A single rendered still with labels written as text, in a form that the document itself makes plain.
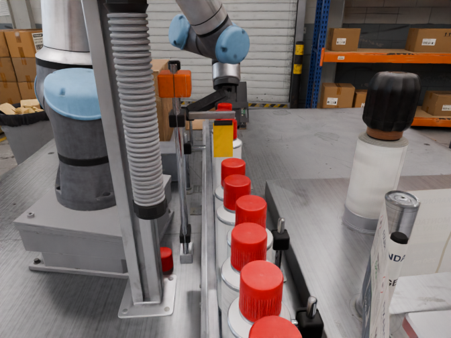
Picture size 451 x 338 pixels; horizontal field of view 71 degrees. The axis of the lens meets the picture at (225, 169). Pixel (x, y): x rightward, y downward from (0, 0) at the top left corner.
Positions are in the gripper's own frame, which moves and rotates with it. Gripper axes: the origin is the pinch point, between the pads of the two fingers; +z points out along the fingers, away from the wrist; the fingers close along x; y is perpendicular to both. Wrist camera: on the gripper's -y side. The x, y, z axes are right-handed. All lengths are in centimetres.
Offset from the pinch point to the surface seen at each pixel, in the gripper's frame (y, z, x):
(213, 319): -3, 23, -45
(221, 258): -2.1, 17.4, -39.1
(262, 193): 11.1, 9.2, 4.8
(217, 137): -1.9, 0.6, -33.8
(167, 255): -11.3, 20.2, -20.6
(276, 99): 101, -127, 370
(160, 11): -63, -244, 339
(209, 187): -3.3, 7.7, -18.9
